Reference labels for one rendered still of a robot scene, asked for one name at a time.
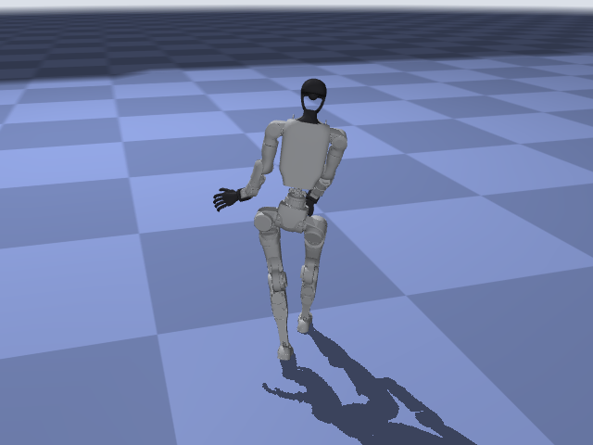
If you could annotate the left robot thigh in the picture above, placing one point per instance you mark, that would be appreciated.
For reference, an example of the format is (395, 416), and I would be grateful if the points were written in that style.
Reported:
(269, 237)

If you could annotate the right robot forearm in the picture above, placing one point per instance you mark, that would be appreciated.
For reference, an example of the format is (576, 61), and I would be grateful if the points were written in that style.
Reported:
(320, 187)

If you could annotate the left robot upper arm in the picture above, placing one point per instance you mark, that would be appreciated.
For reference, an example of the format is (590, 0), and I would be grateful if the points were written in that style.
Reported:
(269, 147)

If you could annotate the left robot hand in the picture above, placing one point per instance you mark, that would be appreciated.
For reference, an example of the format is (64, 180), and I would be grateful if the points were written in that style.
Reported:
(229, 197)

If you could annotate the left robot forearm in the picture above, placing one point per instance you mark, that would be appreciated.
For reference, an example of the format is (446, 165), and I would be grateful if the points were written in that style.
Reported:
(254, 184)

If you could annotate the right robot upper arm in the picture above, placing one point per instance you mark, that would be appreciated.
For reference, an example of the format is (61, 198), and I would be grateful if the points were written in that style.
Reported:
(335, 153)

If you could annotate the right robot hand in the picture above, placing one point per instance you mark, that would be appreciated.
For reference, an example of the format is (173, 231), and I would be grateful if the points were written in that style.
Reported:
(310, 202)

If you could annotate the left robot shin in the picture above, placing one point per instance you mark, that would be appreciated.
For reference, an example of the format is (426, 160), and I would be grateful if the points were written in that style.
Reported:
(280, 311)

